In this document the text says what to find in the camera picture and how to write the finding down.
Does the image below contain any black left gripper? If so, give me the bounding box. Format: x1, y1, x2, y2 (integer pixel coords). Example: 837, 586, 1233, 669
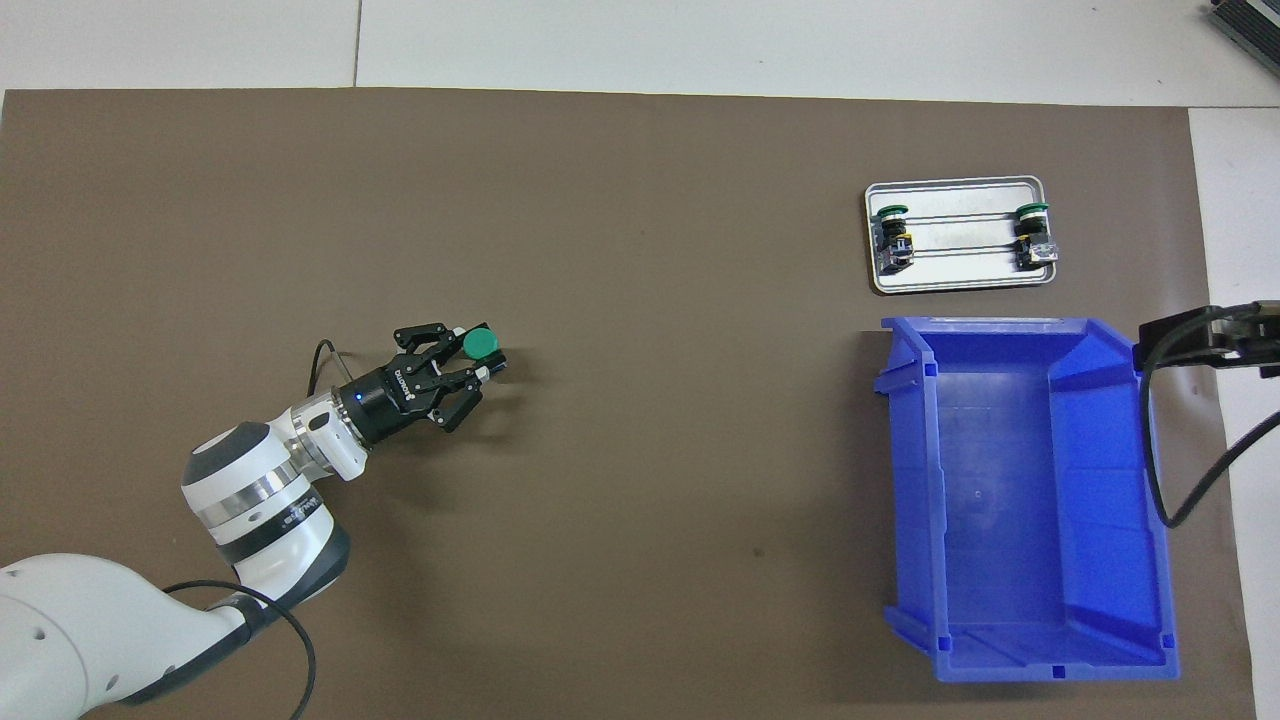
338, 321, 493, 448

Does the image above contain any green push button switch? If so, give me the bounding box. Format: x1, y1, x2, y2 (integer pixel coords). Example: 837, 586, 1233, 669
873, 203, 919, 276
460, 325, 509, 381
1014, 202, 1061, 273

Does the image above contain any blue plastic storage bin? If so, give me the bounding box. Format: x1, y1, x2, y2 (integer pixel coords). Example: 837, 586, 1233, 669
872, 315, 1181, 684

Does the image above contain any silver metal tray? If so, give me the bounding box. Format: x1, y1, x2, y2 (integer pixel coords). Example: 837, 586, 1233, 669
865, 176, 1061, 297

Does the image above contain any brown table mat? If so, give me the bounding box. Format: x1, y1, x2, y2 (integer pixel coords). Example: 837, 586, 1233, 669
0, 88, 1259, 720

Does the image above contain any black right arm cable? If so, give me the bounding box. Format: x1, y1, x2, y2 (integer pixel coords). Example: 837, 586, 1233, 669
1140, 303, 1280, 529

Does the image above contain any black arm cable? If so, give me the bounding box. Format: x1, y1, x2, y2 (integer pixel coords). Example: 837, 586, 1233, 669
1140, 303, 1280, 529
165, 338, 366, 720

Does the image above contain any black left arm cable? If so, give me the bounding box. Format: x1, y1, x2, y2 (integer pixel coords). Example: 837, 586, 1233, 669
165, 338, 366, 720

